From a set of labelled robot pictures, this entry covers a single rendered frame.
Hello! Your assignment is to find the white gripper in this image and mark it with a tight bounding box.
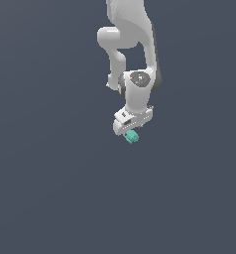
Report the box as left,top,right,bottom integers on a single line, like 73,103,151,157
112,105,155,137

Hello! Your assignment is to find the small teal block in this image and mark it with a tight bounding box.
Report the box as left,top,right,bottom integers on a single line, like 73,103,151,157
124,129,140,145

